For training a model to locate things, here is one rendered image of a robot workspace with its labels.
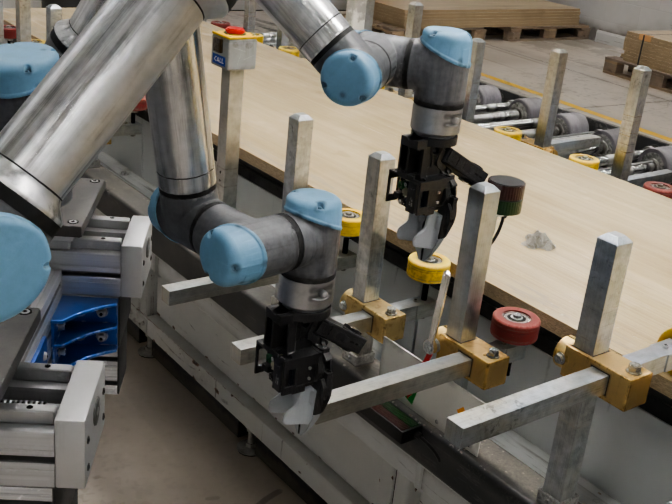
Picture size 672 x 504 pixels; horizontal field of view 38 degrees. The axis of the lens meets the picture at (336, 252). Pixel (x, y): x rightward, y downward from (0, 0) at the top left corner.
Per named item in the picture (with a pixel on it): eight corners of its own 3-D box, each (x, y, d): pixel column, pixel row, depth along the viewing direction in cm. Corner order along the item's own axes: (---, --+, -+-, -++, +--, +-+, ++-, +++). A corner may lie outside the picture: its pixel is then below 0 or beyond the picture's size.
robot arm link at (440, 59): (422, 21, 143) (479, 29, 142) (413, 93, 148) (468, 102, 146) (412, 29, 136) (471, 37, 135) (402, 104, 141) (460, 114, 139)
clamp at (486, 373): (483, 391, 154) (488, 363, 152) (427, 354, 163) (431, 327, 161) (508, 383, 157) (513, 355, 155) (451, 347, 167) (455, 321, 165)
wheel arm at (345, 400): (316, 430, 138) (318, 405, 137) (302, 419, 141) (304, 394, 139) (523, 363, 163) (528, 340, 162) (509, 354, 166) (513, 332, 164)
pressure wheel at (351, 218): (361, 273, 198) (367, 221, 194) (322, 268, 199) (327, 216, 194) (363, 258, 206) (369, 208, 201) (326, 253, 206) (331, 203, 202)
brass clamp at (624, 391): (620, 414, 131) (628, 381, 130) (546, 369, 141) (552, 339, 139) (648, 402, 135) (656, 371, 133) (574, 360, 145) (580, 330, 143)
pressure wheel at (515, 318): (506, 390, 159) (518, 329, 155) (472, 369, 165) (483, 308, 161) (539, 379, 164) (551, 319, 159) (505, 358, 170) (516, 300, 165)
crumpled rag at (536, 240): (553, 254, 190) (556, 243, 189) (519, 246, 192) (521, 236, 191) (559, 239, 198) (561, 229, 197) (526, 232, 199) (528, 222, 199)
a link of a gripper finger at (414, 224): (387, 258, 153) (394, 204, 150) (414, 251, 157) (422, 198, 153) (400, 265, 151) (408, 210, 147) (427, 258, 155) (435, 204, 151)
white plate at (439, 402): (475, 457, 157) (485, 405, 154) (376, 384, 176) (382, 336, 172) (478, 456, 158) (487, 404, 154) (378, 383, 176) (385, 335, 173)
